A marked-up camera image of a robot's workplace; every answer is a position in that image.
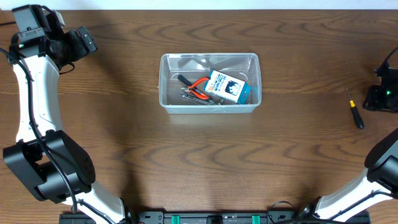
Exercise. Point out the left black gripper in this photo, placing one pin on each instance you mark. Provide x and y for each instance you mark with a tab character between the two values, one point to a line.
77	51

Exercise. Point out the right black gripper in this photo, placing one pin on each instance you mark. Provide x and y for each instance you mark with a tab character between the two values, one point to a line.
375	98

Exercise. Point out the silver offset wrench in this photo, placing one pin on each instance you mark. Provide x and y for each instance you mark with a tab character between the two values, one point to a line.
197	100

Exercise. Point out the red black pliers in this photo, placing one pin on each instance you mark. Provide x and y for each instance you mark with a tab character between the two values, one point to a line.
192	87

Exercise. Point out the clear plastic container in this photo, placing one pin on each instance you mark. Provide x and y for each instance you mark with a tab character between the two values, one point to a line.
243	66

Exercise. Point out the blue white screwdriver box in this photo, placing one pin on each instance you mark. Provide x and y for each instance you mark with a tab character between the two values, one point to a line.
227	87

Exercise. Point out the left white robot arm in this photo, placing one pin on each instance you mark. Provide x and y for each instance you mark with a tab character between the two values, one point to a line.
48	162

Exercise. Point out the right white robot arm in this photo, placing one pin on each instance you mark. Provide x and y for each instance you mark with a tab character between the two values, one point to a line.
378	180

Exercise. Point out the yellow black screwdriver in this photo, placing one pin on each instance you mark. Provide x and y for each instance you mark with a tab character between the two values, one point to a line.
354	110

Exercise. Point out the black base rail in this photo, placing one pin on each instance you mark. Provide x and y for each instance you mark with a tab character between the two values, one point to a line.
208	218

